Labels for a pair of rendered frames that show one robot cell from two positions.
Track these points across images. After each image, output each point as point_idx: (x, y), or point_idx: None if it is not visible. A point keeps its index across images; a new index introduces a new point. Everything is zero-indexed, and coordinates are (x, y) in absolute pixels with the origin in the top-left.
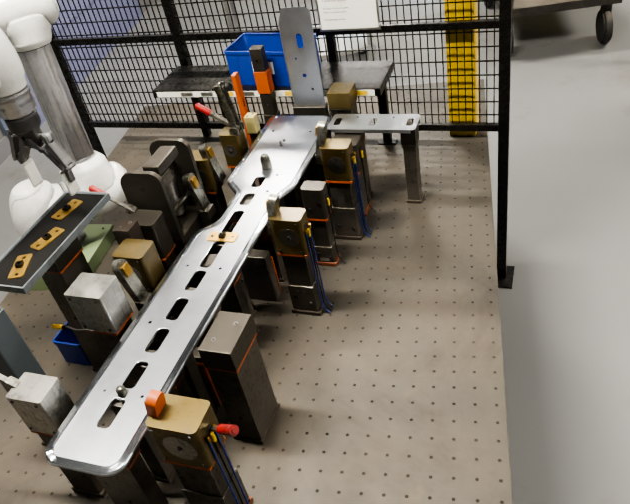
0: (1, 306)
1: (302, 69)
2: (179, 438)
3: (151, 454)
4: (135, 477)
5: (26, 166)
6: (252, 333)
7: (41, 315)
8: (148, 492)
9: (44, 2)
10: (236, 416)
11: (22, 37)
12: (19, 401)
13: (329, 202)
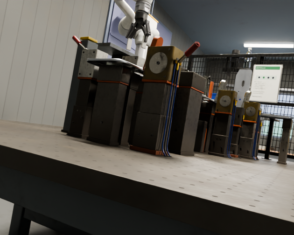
0: None
1: (240, 96)
2: (162, 52)
3: (123, 116)
4: (118, 93)
5: (129, 39)
6: (203, 87)
7: None
8: (116, 113)
9: (156, 32)
10: (173, 128)
11: (142, 37)
12: (87, 51)
13: (243, 117)
